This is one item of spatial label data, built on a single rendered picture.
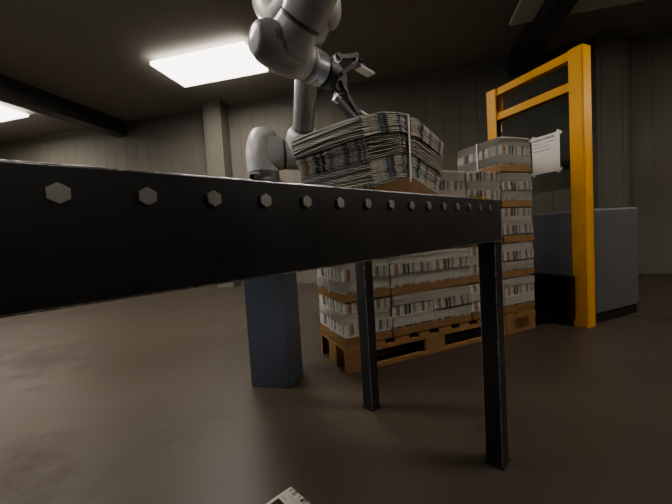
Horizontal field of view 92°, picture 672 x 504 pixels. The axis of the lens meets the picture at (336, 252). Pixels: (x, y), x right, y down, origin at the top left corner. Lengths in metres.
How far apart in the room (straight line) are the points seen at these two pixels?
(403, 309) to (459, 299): 0.40
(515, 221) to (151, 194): 2.29
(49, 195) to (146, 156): 6.33
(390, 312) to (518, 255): 1.03
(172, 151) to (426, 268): 5.19
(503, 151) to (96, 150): 6.64
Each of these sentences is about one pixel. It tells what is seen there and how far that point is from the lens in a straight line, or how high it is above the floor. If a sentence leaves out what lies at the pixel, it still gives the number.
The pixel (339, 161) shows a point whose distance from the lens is 0.92.
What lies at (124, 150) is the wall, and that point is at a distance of 7.01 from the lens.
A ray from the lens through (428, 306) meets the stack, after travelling 1.98.
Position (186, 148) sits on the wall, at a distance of 6.19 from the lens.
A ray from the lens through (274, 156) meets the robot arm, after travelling 1.65.
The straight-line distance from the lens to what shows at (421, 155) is 1.06.
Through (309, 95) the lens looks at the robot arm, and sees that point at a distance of 1.57.
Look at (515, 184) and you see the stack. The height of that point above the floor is 0.98.
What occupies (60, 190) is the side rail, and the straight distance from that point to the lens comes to 0.35.
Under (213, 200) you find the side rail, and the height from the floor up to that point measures 0.77.
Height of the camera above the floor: 0.73
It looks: 3 degrees down
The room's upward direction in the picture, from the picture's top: 4 degrees counter-clockwise
